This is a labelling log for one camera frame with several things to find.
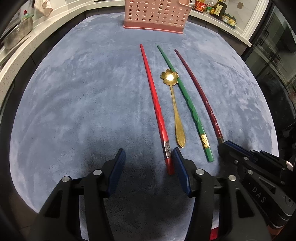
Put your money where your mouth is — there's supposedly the red seasoning can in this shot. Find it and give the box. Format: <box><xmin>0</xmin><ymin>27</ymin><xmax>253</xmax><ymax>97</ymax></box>
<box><xmin>194</xmin><ymin>1</ymin><xmax>207</xmax><ymax>12</ymax></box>

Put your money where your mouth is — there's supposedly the dark soy sauce bottle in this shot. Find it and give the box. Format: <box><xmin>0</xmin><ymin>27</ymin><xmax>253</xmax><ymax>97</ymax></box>
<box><xmin>210</xmin><ymin>0</ymin><xmax>227</xmax><ymax>20</ymax></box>

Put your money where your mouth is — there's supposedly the gold flower spoon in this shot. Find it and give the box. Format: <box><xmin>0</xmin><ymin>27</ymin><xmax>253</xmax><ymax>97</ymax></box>
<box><xmin>160</xmin><ymin>69</ymin><xmax>186</xmax><ymax>148</ymax></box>

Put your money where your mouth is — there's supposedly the steel basin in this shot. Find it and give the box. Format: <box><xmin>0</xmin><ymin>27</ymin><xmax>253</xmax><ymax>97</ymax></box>
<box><xmin>2</xmin><ymin>16</ymin><xmax>33</xmax><ymax>50</ymax></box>

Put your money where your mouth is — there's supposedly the red cloth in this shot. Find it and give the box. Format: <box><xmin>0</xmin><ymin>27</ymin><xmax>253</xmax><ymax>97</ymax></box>
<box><xmin>210</xmin><ymin>227</ymin><xmax>219</xmax><ymax>241</ymax></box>

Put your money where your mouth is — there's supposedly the blue grey table mat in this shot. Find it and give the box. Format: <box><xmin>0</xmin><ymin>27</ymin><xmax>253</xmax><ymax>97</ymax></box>
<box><xmin>10</xmin><ymin>14</ymin><xmax>278</xmax><ymax>240</ymax></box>

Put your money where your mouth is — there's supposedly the green condiment jar set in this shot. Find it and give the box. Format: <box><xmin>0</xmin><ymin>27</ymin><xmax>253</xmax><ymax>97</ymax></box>
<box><xmin>222</xmin><ymin>14</ymin><xmax>236</xmax><ymax>29</ymax></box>

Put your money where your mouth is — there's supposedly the green chopstick gold band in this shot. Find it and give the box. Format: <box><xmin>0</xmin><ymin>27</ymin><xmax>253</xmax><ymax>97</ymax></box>
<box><xmin>157</xmin><ymin>45</ymin><xmax>215</xmax><ymax>163</ymax></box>

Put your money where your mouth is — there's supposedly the dark red chopstick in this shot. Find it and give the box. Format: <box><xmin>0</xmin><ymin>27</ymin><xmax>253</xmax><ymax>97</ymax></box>
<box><xmin>174</xmin><ymin>49</ymin><xmax>224</xmax><ymax>144</ymax></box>

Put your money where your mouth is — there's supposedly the pink perforated utensil holder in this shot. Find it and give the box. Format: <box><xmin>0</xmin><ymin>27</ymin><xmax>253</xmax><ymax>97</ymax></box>
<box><xmin>123</xmin><ymin>0</ymin><xmax>192</xmax><ymax>34</ymax></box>

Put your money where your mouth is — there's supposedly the hanging white towel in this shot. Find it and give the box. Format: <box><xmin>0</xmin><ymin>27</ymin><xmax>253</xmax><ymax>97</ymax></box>
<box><xmin>34</xmin><ymin>0</ymin><xmax>53</xmax><ymax>11</ymax></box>

